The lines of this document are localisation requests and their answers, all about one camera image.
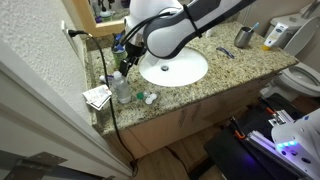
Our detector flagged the black power cable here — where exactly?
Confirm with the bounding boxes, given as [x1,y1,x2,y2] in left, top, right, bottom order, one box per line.
[67,29,138,176]

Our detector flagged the purple and white tube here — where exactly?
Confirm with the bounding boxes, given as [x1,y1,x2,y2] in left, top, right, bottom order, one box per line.
[99,74,116,85]

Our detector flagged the orange and black clamp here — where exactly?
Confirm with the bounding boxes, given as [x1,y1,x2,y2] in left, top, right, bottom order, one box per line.
[264,106,278,117]
[230,116,248,141]

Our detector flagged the white contact lens case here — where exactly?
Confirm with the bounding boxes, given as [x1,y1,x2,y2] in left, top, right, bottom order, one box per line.
[144,93,159,106]

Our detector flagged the aluminium mounting rail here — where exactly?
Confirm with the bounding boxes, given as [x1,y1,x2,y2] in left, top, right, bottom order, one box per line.
[245,109,303,176]

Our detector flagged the metal cabinet door handle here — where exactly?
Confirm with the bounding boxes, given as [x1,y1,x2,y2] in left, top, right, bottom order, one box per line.
[177,108,188,127]

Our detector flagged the white door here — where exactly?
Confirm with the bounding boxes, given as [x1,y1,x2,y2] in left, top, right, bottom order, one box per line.
[0,39,134,180]

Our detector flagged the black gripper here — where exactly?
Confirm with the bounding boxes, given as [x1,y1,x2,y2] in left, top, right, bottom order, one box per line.
[119,42,148,77]

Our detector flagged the wood framed mirror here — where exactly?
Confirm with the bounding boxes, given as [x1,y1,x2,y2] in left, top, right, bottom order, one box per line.
[70,0,132,38]

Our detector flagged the green bottle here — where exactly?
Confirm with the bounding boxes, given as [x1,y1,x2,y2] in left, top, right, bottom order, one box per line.
[112,33,128,70]

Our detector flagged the blue toothbrush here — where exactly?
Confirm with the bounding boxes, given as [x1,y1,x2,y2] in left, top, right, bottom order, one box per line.
[249,22,261,34]

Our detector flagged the white toilet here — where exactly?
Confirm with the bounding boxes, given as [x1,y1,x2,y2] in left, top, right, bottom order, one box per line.
[259,13,320,102]

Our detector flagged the metal door hinge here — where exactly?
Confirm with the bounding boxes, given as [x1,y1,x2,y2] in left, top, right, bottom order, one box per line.
[2,151,68,180]

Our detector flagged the black cart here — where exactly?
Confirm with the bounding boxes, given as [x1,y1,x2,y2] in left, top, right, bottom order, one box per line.
[203,93,320,180]

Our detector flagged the tall white yellow-capped tube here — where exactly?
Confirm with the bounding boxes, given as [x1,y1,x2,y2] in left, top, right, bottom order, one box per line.
[261,22,290,52]

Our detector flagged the white wall outlet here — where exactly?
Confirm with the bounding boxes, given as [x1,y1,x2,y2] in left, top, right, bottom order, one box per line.
[60,20,80,56]

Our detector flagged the clear plastic bottle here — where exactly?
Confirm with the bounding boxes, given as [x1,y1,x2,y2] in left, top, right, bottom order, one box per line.
[111,70,133,105]

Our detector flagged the stainless steel cup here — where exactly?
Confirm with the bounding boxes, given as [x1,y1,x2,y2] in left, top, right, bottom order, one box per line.
[233,26,255,49]

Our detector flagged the white sink basin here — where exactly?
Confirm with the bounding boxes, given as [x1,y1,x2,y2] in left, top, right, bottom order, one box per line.
[138,46,210,88]

